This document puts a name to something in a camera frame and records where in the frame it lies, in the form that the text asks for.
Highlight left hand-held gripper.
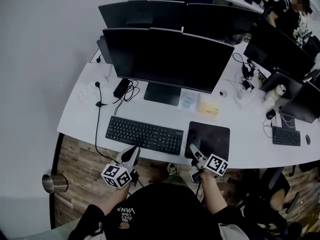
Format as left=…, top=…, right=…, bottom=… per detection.
left=101, top=145, right=141, bottom=190

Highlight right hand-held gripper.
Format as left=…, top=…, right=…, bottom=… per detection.
left=188, top=143, right=229, bottom=184

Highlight black full-size keyboard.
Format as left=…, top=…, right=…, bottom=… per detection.
left=104, top=115, right=185, bottom=156

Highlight person's right forearm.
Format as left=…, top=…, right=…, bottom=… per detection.
left=199, top=170, right=229, bottom=215

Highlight person's left forearm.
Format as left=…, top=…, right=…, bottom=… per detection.
left=101, top=183, right=131, bottom=218

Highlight black mouse pad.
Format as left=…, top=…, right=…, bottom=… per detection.
left=184, top=120, right=231, bottom=162

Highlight black rounded computer mouse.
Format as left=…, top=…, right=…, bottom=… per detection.
left=265, top=108, right=277, bottom=121

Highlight small black keyboard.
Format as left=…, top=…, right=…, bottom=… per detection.
left=271, top=125, right=302, bottom=147

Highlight person's shoe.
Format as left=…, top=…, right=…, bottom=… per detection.
left=167, top=162, right=179, bottom=176

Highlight person's olive trousers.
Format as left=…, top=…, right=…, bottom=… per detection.
left=161, top=174, right=191, bottom=188

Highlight person's black printed shirt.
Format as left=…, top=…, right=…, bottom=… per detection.
left=66, top=183, right=252, bottom=240

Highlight black power adapter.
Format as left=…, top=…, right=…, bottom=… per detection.
left=112, top=78, right=131, bottom=98

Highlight white power strip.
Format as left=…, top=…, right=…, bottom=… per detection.
left=79, top=81, right=98, bottom=100

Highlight metal waste bin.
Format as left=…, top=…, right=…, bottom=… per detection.
left=41, top=173, right=69, bottom=194

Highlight black office chair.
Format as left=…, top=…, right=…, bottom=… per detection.
left=234, top=167, right=301, bottom=235

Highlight white tumbler with metal lid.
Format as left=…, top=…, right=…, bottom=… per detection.
left=264, top=83, right=287, bottom=103

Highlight large black monitor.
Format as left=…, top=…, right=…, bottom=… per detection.
left=102, top=27, right=236, bottom=107

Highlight black power cable with plug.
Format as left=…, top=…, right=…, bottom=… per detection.
left=94, top=81, right=120, bottom=164

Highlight tangled black cable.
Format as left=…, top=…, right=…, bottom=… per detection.
left=113, top=79, right=140, bottom=116

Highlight bundle of black cables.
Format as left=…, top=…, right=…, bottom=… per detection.
left=232, top=52, right=256, bottom=80

